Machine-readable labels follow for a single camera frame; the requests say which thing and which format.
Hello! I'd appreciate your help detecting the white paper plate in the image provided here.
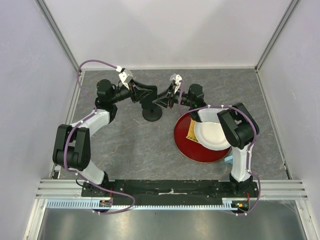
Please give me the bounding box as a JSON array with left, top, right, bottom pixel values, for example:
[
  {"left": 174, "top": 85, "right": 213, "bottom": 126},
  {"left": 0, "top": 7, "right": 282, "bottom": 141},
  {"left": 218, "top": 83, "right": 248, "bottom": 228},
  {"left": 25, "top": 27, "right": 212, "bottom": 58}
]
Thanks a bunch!
[{"left": 194, "top": 122, "right": 231, "bottom": 151}]

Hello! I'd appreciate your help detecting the light blue mug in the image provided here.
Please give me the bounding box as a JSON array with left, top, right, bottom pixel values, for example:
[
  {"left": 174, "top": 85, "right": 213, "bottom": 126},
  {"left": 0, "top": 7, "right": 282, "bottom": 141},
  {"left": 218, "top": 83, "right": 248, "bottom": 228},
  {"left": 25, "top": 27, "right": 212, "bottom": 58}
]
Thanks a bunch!
[{"left": 224, "top": 155, "right": 233, "bottom": 165}]

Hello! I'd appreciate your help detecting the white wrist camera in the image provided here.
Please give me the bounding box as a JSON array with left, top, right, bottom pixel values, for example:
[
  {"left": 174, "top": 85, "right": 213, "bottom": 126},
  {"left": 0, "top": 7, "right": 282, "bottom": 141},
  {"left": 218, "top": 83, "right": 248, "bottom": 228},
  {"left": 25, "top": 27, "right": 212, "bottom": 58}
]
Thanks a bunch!
[
  {"left": 170, "top": 73, "right": 183, "bottom": 93},
  {"left": 115, "top": 65, "right": 133, "bottom": 90}
]

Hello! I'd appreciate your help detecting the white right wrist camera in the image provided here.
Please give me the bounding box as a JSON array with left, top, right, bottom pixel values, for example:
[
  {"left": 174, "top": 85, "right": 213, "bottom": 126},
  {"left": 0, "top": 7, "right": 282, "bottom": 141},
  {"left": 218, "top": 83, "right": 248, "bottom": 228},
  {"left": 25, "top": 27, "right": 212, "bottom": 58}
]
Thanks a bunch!
[{"left": 170, "top": 73, "right": 183, "bottom": 93}]

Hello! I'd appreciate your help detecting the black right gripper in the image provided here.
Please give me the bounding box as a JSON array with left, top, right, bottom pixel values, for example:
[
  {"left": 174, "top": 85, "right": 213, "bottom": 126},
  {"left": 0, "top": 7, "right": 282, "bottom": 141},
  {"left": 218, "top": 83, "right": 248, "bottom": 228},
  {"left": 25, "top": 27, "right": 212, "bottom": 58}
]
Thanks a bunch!
[{"left": 152, "top": 83, "right": 194, "bottom": 109}]

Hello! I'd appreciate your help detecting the black smartphone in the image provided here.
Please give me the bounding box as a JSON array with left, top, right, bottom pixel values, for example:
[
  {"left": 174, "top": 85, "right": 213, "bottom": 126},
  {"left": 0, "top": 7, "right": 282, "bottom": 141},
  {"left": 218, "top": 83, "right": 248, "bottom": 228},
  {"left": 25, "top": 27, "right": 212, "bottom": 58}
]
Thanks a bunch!
[{"left": 149, "top": 85, "right": 158, "bottom": 110}]

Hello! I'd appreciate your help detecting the black phone stand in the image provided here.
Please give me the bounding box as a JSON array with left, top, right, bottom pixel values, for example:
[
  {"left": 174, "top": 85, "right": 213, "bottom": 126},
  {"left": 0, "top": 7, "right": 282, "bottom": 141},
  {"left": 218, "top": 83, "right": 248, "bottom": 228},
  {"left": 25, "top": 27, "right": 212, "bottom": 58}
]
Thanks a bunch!
[{"left": 141, "top": 103, "right": 163, "bottom": 122}]

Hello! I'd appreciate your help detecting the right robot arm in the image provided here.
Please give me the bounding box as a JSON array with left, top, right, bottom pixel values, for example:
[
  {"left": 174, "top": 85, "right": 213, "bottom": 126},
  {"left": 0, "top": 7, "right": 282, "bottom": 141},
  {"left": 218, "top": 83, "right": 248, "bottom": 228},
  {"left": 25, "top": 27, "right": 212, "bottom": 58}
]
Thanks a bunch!
[{"left": 152, "top": 84, "right": 260, "bottom": 197}]

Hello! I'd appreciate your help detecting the slotted cable duct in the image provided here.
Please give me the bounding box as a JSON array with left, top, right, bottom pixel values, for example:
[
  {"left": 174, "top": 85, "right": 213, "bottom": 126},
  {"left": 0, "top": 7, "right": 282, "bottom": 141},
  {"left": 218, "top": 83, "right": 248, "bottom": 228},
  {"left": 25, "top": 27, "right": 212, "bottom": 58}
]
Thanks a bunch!
[{"left": 46, "top": 199, "right": 249, "bottom": 211}]

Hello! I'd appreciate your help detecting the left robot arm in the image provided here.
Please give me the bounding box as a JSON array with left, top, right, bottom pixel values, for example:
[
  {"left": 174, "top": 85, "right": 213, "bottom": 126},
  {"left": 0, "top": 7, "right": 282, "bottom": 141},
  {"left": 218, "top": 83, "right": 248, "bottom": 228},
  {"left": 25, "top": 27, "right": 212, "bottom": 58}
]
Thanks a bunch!
[{"left": 52, "top": 79, "right": 158, "bottom": 197}]

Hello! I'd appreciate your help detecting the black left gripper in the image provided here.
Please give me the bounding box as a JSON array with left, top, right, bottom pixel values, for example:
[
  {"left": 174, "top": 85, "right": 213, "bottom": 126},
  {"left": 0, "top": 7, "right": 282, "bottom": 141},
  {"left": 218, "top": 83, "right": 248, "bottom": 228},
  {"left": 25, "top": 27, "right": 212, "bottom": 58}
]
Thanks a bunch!
[{"left": 110, "top": 79, "right": 153, "bottom": 104}]

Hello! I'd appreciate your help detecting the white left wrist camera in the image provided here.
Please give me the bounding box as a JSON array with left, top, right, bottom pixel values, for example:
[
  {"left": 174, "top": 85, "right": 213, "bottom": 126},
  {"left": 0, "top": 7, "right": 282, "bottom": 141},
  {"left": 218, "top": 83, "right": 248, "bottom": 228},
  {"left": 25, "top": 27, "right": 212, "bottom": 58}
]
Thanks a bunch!
[{"left": 115, "top": 65, "right": 133, "bottom": 90}]

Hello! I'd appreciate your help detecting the right aluminium frame post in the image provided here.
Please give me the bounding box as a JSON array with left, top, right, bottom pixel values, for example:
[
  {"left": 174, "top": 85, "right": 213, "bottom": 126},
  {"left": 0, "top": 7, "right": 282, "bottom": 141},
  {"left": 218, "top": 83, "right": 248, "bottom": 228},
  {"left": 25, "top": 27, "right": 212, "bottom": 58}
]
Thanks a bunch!
[{"left": 254, "top": 0, "right": 301, "bottom": 73}]

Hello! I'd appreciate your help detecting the red round tray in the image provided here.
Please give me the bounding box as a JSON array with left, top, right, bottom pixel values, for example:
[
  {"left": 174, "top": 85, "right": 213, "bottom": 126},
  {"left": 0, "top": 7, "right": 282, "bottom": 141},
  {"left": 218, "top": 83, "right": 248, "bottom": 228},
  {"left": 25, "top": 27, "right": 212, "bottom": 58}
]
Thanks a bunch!
[{"left": 173, "top": 113, "right": 231, "bottom": 164}]

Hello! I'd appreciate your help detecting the aluminium front rail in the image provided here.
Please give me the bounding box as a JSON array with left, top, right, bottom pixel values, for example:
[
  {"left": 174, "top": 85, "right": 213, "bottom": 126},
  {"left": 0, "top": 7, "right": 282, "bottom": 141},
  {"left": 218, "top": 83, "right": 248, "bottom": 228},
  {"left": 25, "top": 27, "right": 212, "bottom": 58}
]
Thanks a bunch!
[{"left": 35, "top": 179, "right": 308, "bottom": 200}]

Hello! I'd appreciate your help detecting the aluminium frame post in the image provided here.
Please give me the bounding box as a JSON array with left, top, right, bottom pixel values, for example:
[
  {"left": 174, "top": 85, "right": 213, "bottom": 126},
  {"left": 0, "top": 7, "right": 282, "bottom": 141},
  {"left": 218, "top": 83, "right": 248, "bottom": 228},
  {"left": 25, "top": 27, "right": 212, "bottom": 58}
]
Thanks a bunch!
[
  {"left": 35, "top": 0, "right": 79, "bottom": 71},
  {"left": 254, "top": 0, "right": 301, "bottom": 73}
]

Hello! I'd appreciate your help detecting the yellow sponge cloth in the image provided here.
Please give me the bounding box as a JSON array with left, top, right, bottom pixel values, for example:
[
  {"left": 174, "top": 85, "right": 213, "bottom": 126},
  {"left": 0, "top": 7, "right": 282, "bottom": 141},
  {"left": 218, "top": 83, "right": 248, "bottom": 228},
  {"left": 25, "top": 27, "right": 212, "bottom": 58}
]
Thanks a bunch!
[{"left": 186, "top": 119, "right": 198, "bottom": 143}]

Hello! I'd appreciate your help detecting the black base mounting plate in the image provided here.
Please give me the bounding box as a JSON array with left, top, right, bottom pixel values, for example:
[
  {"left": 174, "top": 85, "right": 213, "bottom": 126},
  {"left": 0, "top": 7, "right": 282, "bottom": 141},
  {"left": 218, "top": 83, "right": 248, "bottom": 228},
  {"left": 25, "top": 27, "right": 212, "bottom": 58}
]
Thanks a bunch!
[{"left": 81, "top": 178, "right": 259, "bottom": 206}]

